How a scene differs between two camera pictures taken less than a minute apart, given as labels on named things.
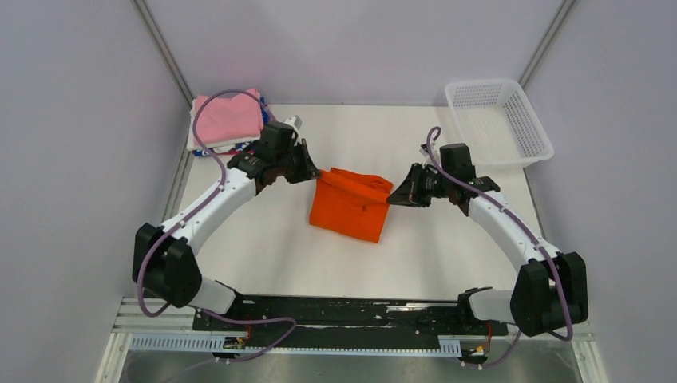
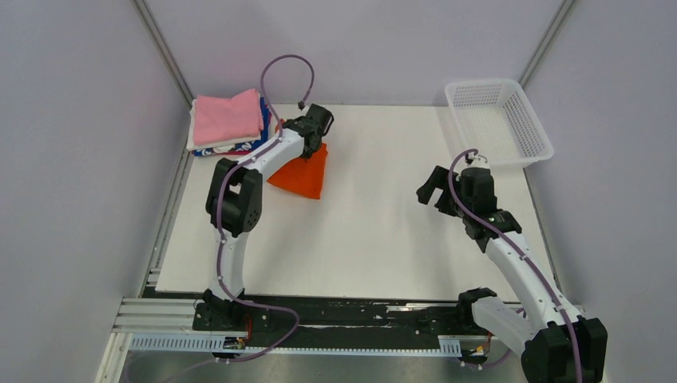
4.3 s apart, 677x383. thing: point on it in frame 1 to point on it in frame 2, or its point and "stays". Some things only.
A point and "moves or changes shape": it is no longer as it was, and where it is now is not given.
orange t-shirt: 351,203 moves or changes shape
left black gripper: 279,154 to 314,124
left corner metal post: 158,39 stays
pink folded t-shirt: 224,118 stays
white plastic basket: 497,124 stays
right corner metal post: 564,7 stays
